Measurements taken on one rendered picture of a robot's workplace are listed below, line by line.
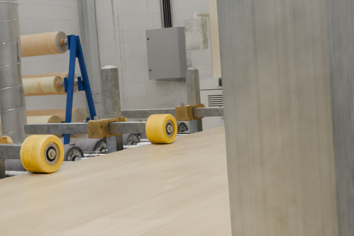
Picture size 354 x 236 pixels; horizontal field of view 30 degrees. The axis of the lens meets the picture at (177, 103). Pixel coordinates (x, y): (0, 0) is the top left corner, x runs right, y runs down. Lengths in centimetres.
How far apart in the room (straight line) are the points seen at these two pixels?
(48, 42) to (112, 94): 561
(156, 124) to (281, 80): 158
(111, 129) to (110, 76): 15
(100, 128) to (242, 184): 166
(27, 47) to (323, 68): 755
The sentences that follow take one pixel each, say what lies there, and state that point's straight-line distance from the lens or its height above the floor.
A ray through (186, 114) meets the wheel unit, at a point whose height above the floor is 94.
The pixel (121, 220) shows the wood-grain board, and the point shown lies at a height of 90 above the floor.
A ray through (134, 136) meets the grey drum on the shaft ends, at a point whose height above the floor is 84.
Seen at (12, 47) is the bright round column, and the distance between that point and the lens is 433.
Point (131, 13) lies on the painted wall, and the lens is 1107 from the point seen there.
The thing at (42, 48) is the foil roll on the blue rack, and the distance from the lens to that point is 758.
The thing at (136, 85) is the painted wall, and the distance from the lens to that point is 1103.
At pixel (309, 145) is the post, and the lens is 19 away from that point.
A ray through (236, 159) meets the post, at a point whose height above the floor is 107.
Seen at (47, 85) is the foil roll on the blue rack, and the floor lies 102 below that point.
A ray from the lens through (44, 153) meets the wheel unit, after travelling 140.
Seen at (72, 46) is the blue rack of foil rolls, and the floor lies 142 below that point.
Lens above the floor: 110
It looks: 3 degrees down
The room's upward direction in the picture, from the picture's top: 4 degrees counter-clockwise
